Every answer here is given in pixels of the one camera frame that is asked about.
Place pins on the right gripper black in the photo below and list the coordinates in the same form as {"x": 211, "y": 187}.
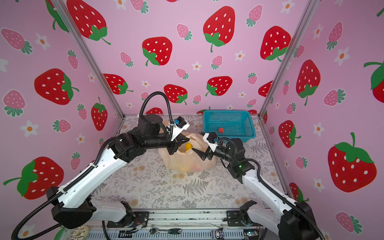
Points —
{"x": 202, "y": 154}

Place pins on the yellow fake banana bunch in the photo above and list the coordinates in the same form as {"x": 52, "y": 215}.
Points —
{"x": 188, "y": 146}

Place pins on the green circuit board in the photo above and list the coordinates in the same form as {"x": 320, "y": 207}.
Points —
{"x": 251, "y": 234}

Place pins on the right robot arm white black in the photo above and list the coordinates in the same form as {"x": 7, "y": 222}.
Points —
{"x": 288, "y": 219}

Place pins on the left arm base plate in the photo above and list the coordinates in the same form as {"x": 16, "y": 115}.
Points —
{"x": 131, "y": 220}

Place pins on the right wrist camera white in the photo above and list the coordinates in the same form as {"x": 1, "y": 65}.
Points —
{"x": 212, "y": 140}

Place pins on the small cartoon figure sticker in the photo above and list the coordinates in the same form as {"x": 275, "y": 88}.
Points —
{"x": 217, "y": 234}

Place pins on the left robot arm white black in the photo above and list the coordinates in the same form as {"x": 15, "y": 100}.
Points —
{"x": 73, "y": 204}

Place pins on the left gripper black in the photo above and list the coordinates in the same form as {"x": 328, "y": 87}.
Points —
{"x": 176, "y": 143}

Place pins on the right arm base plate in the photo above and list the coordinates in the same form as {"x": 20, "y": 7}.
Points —
{"x": 238, "y": 218}

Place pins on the aluminium rail frame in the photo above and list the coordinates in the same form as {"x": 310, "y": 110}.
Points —
{"x": 195, "y": 225}

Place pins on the banana print plastic bag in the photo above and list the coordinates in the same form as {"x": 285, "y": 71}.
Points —
{"x": 188, "y": 162}

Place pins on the teal plastic basket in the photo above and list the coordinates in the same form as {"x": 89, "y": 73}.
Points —
{"x": 237, "y": 124}

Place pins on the ratchet wrench green handle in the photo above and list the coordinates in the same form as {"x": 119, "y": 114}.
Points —
{"x": 174, "y": 231}

